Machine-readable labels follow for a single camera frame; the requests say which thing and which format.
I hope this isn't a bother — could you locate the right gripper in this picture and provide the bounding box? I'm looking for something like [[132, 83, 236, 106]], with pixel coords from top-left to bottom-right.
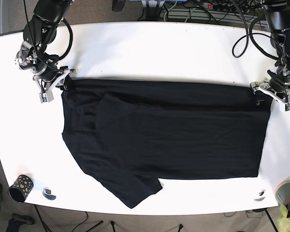
[[34, 66, 76, 103]]

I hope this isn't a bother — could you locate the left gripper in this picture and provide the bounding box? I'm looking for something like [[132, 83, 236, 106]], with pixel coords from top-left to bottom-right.
[[250, 69, 290, 112]]

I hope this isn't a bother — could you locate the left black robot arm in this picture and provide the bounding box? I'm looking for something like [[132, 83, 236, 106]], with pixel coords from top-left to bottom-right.
[[243, 0, 290, 111]]

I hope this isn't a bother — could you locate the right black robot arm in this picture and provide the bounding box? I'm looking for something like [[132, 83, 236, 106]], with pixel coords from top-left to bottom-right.
[[15, 0, 76, 103]]

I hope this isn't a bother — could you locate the grey tape roll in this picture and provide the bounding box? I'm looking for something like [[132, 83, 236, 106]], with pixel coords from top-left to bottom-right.
[[275, 181, 290, 206]]

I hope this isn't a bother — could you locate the black gold-dotted cup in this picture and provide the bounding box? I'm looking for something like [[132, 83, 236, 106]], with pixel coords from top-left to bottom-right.
[[8, 174, 34, 203]]

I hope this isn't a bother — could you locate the green potted plant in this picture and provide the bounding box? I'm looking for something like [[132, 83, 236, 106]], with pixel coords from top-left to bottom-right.
[[277, 201, 290, 232]]

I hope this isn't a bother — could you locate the right table cable grommet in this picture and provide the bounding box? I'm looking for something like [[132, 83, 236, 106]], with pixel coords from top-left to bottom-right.
[[254, 189, 266, 203]]

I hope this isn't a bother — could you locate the table cable grommet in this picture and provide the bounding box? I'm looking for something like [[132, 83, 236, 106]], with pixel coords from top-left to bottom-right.
[[42, 188, 56, 201], [254, 189, 266, 203]]

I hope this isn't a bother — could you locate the left table cable grommet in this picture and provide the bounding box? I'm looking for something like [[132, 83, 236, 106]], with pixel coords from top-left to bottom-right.
[[42, 188, 56, 201]]

